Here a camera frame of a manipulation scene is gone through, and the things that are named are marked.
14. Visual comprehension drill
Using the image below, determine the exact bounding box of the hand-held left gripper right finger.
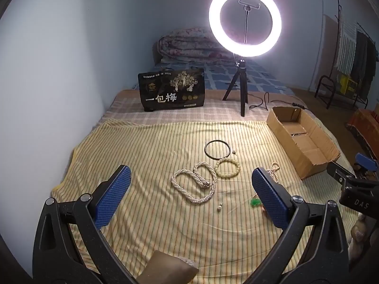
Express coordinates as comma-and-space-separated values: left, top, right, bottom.
252, 167, 350, 284

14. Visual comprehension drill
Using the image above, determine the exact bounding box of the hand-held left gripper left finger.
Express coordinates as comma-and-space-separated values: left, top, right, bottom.
32, 164, 132, 284

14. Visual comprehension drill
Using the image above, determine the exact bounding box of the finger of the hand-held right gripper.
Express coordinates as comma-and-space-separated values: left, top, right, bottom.
355, 153, 379, 170
326, 161, 357, 185

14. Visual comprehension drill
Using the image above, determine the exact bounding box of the small beige bead necklace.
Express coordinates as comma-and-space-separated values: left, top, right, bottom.
265, 162, 280, 184

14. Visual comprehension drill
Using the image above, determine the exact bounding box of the cardboard box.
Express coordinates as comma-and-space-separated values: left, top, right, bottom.
266, 106, 341, 180

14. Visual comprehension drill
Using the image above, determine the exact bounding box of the pale yellow bead bracelet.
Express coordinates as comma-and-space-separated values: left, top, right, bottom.
215, 159, 239, 179

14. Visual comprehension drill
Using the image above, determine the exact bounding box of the long white pearl necklace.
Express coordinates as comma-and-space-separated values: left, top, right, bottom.
171, 161, 218, 204

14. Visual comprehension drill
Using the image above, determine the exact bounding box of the person's right hand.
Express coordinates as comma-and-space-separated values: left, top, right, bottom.
349, 213, 370, 266

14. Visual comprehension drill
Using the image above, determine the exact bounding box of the green pendant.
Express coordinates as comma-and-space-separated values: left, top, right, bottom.
250, 199, 267, 212

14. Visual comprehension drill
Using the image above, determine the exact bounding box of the reddish brown furniture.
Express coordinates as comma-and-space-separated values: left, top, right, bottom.
346, 109, 379, 149

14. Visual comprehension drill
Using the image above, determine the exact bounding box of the yellow striped cloth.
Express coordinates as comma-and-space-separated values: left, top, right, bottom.
50, 118, 360, 284

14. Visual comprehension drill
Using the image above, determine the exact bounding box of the yellow box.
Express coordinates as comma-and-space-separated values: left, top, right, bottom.
339, 75, 357, 94

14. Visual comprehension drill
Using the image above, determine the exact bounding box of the black metal rack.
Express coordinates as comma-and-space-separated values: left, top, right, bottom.
314, 75, 369, 110

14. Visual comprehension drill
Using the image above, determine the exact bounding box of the plaid bed cloth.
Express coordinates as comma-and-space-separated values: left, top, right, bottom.
92, 89, 335, 131

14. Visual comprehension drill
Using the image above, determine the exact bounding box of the dark hanging garment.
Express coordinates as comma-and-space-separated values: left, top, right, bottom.
352, 30, 377, 81

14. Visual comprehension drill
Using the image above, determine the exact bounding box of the black tripod stand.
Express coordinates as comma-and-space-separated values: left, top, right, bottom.
222, 60, 252, 117

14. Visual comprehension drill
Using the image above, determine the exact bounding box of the black snack bag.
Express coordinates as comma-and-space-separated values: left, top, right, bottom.
138, 67, 206, 112

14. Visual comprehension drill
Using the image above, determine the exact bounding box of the white striped towel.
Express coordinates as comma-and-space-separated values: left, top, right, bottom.
340, 15, 358, 73

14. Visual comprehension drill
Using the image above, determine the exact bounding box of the blue checked bedsheet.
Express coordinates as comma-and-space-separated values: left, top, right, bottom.
152, 58, 297, 97

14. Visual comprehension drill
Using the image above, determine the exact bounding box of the clothes drying rack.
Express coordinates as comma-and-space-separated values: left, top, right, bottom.
321, 0, 379, 79

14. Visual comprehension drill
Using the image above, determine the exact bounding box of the folded floral quilt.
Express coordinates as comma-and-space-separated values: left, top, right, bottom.
157, 27, 237, 64

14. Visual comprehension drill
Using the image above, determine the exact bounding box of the phone clamp holder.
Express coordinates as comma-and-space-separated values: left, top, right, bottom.
237, 0, 261, 45

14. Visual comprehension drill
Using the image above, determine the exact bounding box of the black ring necklace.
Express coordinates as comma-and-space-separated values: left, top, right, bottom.
205, 140, 238, 160

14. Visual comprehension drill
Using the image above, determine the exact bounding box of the black ring light cable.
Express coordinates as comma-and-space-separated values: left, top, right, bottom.
247, 92, 314, 113

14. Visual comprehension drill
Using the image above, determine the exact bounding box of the white ring light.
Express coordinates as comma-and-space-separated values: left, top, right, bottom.
209, 0, 287, 58

